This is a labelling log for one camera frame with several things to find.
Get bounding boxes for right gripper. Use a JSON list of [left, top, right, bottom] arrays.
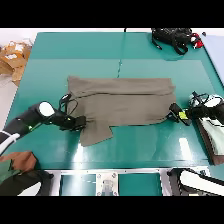
[[168, 102, 193, 127]]

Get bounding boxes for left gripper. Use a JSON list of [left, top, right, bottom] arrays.
[[59, 114, 89, 132]]

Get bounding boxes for grey-brown T-shirt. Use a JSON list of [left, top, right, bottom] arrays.
[[65, 75, 177, 148]]

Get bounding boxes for pale green garment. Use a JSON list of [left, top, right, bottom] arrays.
[[199, 118, 224, 148]]

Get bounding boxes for black bag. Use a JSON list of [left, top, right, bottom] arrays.
[[151, 27, 205, 56]]

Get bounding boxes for dark green garment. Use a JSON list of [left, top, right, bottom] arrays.
[[0, 159, 22, 185]]

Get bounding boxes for cardboard boxes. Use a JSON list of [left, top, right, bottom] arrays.
[[0, 39, 33, 87]]

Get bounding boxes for black cable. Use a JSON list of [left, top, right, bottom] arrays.
[[59, 93, 80, 117], [189, 91, 210, 108]]

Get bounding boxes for silver frame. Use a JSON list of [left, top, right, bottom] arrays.
[[43, 167, 214, 197]]

